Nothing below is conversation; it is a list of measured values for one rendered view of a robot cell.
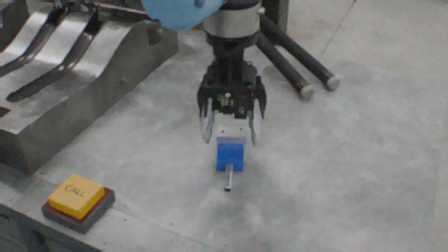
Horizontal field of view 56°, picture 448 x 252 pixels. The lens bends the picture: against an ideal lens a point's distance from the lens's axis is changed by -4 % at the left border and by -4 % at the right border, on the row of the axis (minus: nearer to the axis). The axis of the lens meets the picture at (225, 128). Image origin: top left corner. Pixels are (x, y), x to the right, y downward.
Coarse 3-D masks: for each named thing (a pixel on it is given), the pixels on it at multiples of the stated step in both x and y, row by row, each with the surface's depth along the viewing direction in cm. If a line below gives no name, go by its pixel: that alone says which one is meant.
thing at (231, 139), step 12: (216, 132) 73; (228, 132) 73; (240, 132) 73; (216, 144) 73; (228, 144) 72; (240, 144) 72; (216, 156) 70; (228, 156) 70; (240, 156) 70; (216, 168) 71; (228, 168) 69; (240, 168) 70; (228, 180) 67
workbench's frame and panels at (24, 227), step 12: (0, 204) 68; (0, 216) 87; (12, 216) 68; (24, 216) 66; (0, 228) 90; (12, 228) 87; (24, 228) 81; (36, 228) 67; (48, 228) 65; (0, 240) 94; (12, 240) 91; (24, 240) 84; (36, 240) 82; (48, 240) 82; (60, 240) 65; (72, 240) 63
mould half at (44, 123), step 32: (32, 32) 92; (64, 32) 90; (128, 32) 87; (160, 32) 103; (0, 64) 86; (32, 64) 86; (96, 64) 84; (128, 64) 90; (160, 64) 102; (0, 96) 75; (32, 96) 76; (64, 96) 76; (96, 96) 83; (0, 128) 68; (32, 128) 70; (64, 128) 77; (0, 160) 74; (32, 160) 71
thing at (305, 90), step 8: (264, 40) 98; (264, 48) 97; (272, 48) 96; (272, 56) 95; (280, 56) 95; (280, 64) 94; (288, 64) 93; (280, 72) 94; (288, 72) 92; (296, 72) 92; (288, 80) 92; (296, 80) 91; (304, 80) 90; (296, 88) 91; (304, 88) 89; (312, 88) 89; (304, 96) 90
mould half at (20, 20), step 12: (0, 0) 108; (12, 0) 108; (24, 0) 113; (0, 12) 103; (12, 12) 108; (24, 12) 113; (0, 24) 105; (12, 24) 109; (24, 24) 114; (0, 36) 104; (12, 36) 109; (0, 48) 105
